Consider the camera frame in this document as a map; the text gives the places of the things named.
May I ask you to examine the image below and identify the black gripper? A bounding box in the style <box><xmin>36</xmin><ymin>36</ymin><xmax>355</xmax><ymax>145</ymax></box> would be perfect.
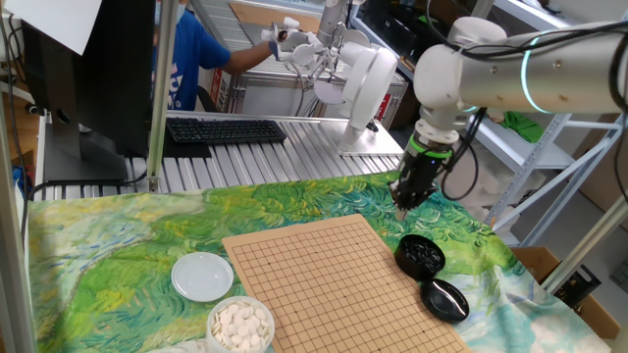
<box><xmin>391</xmin><ymin>145</ymin><xmax>453</xmax><ymax>223</ymax></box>

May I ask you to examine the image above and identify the tan go board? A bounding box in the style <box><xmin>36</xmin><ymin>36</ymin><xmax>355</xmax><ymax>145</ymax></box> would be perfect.
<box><xmin>221</xmin><ymin>213</ymin><xmax>473</xmax><ymax>353</ymax></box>

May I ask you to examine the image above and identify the wooden board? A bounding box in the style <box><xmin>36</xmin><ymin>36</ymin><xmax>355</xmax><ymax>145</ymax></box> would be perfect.
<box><xmin>228</xmin><ymin>2</ymin><xmax>323</xmax><ymax>34</ymax></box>

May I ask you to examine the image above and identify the black go stones pile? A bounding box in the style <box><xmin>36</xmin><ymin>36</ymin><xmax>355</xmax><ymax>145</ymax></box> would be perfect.
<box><xmin>402</xmin><ymin>239</ymin><xmax>444</xmax><ymax>270</ymax></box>

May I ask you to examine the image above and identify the black stone bowl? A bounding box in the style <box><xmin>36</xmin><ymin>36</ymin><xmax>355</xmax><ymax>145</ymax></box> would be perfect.
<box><xmin>393</xmin><ymin>233</ymin><xmax>447</xmax><ymax>282</ymax></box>

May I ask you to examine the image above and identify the black bowl lid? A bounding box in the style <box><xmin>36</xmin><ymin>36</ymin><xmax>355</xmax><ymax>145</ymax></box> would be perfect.
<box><xmin>420</xmin><ymin>277</ymin><xmax>471</xmax><ymax>324</ymax></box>

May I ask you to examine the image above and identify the white haptic device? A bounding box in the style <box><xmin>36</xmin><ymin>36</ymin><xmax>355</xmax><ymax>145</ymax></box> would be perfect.
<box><xmin>259</xmin><ymin>17</ymin><xmax>404</xmax><ymax>158</ymax></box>

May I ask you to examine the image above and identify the green cloth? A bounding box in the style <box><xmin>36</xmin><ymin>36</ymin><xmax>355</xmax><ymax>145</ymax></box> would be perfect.
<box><xmin>499</xmin><ymin>111</ymin><xmax>546</xmax><ymax>144</ymax></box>

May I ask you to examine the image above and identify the silver metal case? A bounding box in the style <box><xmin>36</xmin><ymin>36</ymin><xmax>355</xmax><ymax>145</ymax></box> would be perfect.
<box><xmin>230</xmin><ymin>68</ymin><xmax>409</xmax><ymax>131</ymax></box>

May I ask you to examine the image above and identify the black keyboard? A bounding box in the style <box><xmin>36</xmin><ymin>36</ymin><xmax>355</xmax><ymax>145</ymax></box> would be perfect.
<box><xmin>165</xmin><ymin>117</ymin><xmax>288</xmax><ymax>145</ymax></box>

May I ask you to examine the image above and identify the white go stones pile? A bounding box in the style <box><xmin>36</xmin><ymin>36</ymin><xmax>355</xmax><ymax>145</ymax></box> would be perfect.
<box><xmin>210</xmin><ymin>302</ymin><xmax>272</xmax><ymax>352</ymax></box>

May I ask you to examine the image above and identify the red white carton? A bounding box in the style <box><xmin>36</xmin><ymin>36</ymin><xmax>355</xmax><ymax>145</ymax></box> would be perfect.
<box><xmin>209</xmin><ymin>68</ymin><xmax>232</xmax><ymax>113</ymax></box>

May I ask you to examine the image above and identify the white bowl lid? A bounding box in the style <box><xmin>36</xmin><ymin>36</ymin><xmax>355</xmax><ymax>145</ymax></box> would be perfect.
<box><xmin>170</xmin><ymin>251</ymin><xmax>236</xmax><ymax>304</ymax></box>

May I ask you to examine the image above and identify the brown cardboard box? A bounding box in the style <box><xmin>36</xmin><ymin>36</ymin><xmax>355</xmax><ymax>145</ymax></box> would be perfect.
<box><xmin>509</xmin><ymin>244</ymin><xmax>628</xmax><ymax>343</ymax></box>

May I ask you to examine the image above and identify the black desk pad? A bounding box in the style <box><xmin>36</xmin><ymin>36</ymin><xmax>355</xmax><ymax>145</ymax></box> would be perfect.
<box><xmin>161</xmin><ymin>127</ymin><xmax>213</xmax><ymax>160</ymax></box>

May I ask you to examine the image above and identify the white metal shelf rack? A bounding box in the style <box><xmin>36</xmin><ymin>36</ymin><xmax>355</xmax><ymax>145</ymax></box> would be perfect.
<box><xmin>350</xmin><ymin>0</ymin><xmax>628</xmax><ymax>249</ymax></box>

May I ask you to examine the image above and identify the grey laptop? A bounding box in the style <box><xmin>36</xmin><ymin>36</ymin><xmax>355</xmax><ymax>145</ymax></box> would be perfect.
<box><xmin>239</xmin><ymin>22</ymin><xmax>276</xmax><ymax>46</ymax></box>

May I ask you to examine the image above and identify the white stone bowl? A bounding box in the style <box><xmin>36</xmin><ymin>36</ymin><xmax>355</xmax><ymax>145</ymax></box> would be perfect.
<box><xmin>205</xmin><ymin>295</ymin><xmax>276</xmax><ymax>353</ymax></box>

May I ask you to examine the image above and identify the person in blue shirt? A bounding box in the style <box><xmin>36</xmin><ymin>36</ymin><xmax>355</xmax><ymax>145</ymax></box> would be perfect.
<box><xmin>152</xmin><ymin>0</ymin><xmax>276</xmax><ymax>113</ymax></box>

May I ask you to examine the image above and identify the painted landscape tablecloth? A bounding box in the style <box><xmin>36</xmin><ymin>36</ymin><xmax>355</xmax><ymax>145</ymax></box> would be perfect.
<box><xmin>26</xmin><ymin>170</ymin><xmax>614</xmax><ymax>353</ymax></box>

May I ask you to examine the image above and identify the black computer monitor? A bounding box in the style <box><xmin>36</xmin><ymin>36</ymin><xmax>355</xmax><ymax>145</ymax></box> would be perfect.
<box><xmin>20</xmin><ymin>0</ymin><xmax>157</xmax><ymax>184</ymax></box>

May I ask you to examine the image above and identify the white paper sheet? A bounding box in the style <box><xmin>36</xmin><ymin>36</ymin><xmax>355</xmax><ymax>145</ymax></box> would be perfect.
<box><xmin>2</xmin><ymin>0</ymin><xmax>103</xmax><ymax>56</ymax></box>

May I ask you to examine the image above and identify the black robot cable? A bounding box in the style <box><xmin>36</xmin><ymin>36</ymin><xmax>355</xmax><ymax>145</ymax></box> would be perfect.
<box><xmin>439</xmin><ymin>107</ymin><xmax>490</xmax><ymax>202</ymax></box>
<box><xmin>425</xmin><ymin>0</ymin><xmax>628</xmax><ymax>114</ymax></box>

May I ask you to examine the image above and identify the aluminium frame post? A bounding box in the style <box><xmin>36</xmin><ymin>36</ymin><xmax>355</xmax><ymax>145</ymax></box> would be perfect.
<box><xmin>145</xmin><ymin>0</ymin><xmax>181</xmax><ymax>193</ymax></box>
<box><xmin>0</xmin><ymin>92</ymin><xmax>39</xmax><ymax>353</ymax></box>
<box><xmin>539</xmin><ymin>188</ymin><xmax>628</xmax><ymax>296</ymax></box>
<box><xmin>470</xmin><ymin>0</ymin><xmax>495</xmax><ymax>21</ymax></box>

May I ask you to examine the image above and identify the black metal bracket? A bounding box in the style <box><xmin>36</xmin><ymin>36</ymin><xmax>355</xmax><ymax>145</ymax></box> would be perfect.
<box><xmin>552</xmin><ymin>264</ymin><xmax>602</xmax><ymax>309</ymax></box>

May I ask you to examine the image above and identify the black monitor cable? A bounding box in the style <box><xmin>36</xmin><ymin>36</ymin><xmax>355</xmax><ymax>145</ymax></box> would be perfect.
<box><xmin>19</xmin><ymin>169</ymin><xmax>149</xmax><ymax>246</ymax></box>

